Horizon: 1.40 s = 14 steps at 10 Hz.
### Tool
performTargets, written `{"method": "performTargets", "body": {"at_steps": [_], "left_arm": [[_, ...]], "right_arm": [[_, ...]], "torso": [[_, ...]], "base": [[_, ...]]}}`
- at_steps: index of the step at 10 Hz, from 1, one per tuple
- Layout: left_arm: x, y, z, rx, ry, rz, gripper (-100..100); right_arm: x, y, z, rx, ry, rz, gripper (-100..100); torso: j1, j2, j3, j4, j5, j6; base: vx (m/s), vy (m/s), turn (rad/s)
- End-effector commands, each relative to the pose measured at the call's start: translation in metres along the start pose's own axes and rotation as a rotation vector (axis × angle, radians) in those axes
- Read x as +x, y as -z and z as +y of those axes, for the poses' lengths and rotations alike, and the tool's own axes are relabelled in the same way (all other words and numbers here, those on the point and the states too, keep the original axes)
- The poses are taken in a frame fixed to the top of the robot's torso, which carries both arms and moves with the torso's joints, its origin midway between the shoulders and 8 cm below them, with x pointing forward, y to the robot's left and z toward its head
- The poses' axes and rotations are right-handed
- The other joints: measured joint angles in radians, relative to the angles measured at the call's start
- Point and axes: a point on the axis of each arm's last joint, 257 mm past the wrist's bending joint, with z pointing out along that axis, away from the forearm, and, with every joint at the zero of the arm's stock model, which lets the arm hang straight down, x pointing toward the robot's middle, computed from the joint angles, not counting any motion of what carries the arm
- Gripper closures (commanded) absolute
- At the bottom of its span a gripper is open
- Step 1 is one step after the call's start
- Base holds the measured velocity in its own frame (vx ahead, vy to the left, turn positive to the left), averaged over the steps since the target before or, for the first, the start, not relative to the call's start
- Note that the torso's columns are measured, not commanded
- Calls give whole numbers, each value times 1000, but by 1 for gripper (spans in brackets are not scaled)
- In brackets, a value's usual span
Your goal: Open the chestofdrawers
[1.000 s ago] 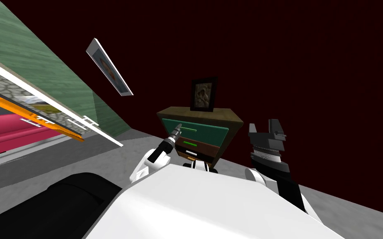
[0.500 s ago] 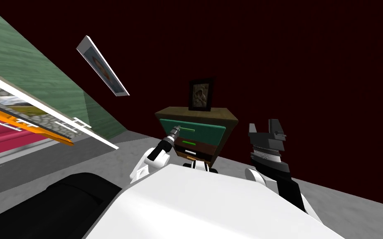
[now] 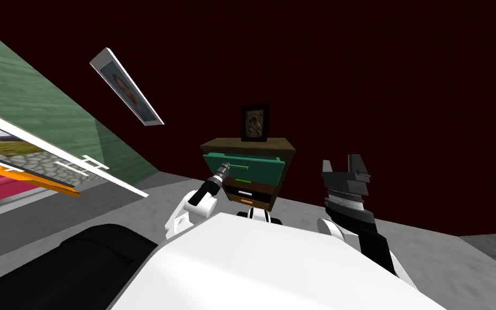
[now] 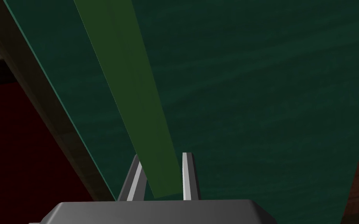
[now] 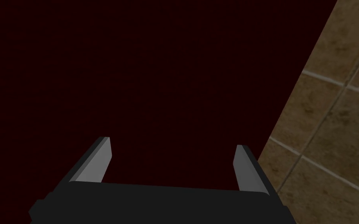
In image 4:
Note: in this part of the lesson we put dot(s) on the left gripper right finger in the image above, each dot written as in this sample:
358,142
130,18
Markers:
189,177

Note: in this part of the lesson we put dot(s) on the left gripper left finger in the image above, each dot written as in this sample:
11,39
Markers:
135,185

